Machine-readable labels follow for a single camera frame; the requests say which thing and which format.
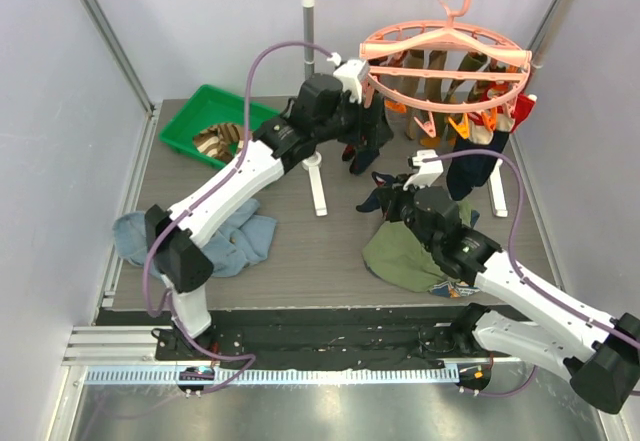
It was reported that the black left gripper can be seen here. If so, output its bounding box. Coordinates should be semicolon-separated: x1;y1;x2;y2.
314;90;393;151

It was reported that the black colourful argyle sock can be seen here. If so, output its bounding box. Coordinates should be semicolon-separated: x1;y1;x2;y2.
341;145;357;162

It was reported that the brown striped sock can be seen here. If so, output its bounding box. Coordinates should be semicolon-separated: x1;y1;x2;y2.
209;122;245;156
193;131;227;159

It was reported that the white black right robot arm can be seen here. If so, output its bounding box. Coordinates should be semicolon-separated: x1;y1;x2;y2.
374;186;639;414

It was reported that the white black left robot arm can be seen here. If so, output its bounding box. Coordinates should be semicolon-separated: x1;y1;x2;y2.
144;65;371;360

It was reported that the pink round clip hanger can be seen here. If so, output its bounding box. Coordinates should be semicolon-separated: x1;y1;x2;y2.
359;0;533;145

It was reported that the green crumpled garment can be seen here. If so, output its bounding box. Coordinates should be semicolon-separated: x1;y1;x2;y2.
362;221;479;299

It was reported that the navy cream cuff sock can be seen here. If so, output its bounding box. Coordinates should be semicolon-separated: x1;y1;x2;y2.
446;131;510;201

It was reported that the olive yellow toe sock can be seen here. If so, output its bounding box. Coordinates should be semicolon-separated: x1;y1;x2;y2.
399;48;494;147

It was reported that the green plastic tray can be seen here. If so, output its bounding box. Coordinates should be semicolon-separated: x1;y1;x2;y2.
159;85;278;169

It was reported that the light blue denim shirt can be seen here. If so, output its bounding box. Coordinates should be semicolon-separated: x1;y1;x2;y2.
112;199;277;278

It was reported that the red white sock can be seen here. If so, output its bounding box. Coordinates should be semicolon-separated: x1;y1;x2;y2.
495;93;538;134

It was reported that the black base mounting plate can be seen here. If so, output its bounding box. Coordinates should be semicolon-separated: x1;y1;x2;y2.
97;306;489;371

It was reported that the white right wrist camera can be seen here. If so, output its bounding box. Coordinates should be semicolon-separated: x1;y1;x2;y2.
403;149;444;191

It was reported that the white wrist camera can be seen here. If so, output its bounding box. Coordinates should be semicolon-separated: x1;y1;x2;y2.
327;52;370;104
403;149;444;191

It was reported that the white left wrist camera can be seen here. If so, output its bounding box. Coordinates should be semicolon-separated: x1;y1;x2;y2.
327;52;370;104

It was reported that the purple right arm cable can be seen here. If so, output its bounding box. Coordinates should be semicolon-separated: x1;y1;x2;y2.
422;149;640;398

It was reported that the white slotted cable duct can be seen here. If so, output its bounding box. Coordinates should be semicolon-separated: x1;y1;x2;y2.
85;364;459;386

